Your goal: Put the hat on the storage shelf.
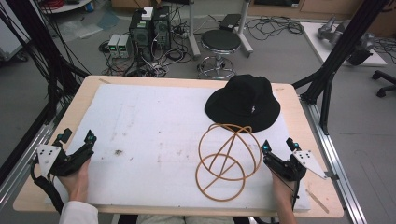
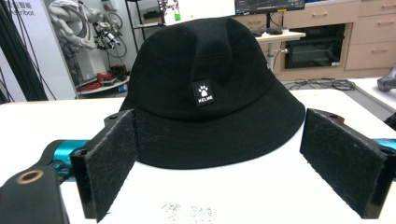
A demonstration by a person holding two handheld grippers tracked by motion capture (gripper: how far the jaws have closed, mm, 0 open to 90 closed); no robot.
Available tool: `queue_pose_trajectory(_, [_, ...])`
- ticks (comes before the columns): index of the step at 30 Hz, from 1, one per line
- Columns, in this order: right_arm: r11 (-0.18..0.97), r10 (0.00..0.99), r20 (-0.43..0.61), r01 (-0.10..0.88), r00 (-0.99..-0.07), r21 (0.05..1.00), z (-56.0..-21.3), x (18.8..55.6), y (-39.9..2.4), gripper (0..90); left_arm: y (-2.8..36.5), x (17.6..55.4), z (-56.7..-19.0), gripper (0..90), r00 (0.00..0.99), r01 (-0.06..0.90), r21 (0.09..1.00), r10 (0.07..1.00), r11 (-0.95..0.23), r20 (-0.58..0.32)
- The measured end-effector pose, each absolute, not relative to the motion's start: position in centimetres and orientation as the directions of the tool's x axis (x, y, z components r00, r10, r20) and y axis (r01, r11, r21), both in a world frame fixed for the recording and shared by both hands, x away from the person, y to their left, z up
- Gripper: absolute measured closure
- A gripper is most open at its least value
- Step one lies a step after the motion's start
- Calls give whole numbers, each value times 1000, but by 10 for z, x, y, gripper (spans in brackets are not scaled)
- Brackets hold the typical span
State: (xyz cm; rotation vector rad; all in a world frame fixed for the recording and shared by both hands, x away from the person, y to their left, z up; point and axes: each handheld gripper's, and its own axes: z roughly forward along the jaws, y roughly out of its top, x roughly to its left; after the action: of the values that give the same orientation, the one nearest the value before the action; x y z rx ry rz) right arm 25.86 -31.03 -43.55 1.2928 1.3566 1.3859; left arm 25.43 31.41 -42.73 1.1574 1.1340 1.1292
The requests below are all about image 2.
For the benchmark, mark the wooden cabinet with drawers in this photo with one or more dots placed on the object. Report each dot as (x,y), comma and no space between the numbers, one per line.
(367,34)

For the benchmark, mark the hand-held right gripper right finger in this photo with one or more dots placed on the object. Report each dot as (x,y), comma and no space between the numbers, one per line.
(342,165)

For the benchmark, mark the white desk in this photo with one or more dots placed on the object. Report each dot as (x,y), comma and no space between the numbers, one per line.
(280,39)

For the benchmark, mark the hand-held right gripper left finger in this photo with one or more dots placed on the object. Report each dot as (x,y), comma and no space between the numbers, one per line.
(106,161)

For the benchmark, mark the black built-in oven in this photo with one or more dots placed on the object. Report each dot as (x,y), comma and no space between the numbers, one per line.
(315,46)

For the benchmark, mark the white banner panel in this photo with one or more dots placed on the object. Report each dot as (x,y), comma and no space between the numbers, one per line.
(37,49)

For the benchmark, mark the black keyboard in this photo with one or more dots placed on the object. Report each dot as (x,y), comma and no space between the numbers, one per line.
(269,31)

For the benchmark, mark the black computer monitor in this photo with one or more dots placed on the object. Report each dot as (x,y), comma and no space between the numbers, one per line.
(269,6)

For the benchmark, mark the black metal shelf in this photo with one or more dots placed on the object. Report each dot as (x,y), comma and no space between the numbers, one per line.
(140,25)

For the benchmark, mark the black bucket hat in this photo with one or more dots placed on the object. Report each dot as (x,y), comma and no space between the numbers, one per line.
(205,99)

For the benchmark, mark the grey device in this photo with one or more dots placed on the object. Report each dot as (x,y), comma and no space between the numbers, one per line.
(387,81)

